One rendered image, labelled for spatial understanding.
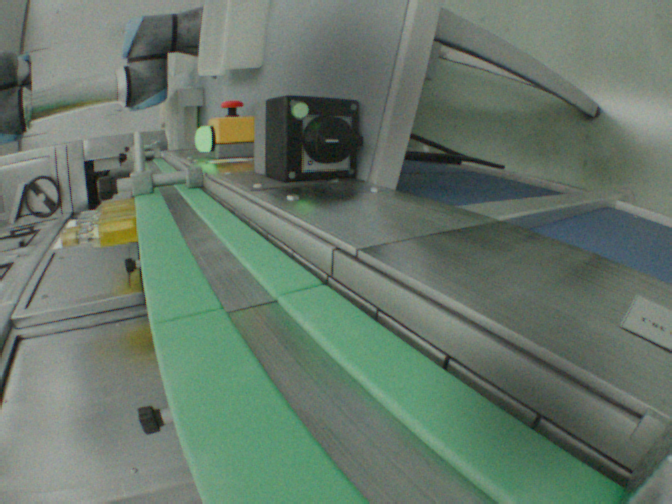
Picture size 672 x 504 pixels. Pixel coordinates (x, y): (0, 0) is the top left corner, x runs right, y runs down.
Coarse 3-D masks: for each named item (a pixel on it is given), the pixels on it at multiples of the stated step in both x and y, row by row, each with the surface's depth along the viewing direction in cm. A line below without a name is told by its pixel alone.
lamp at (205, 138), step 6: (210, 126) 53; (198, 132) 52; (204, 132) 52; (210, 132) 52; (198, 138) 52; (204, 138) 52; (210, 138) 52; (198, 144) 52; (204, 144) 52; (210, 144) 53; (204, 150) 53; (210, 150) 54
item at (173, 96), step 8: (176, 96) 86; (168, 104) 98; (176, 104) 86; (168, 112) 99; (176, 112) 88; (168, 120) 100; (176, 120) 88; (168, 128) 101; (176, 128) 89; (168, 136) 102; (176, 136) 90; (176, 144) 90
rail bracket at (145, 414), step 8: (144, 408) 28; (152, 408) 28; (168, 408) 29; (144, 416) 27; (152, 416) 27; (160, 416) 28; (168, 416) 29; (144, 424) 27; (152, 424) 27; (160, 424) 28; (152, 432) 28
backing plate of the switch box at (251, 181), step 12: (228, 180) 32; (240, 180) 31; (252, 180) 31; (264, 180) 31; (276, 180) 31; (312, 180) 32; (324, 180) 32; (336, 180) 31; (348, 180) 32; (360, 180) 33
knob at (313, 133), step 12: (312, 120) 29; (324, 120) 28; (336, 120) 28; (312, 132) 28; (324, 132) 28; (336, 132) 29; (348, 132) 29; (312, 144) 29; (324, 144) 27; (336, 144) 28; (348, 144) 28; (360, 144) 29; (312, 156) 30; (324, 156) 29; (336, 156) 30
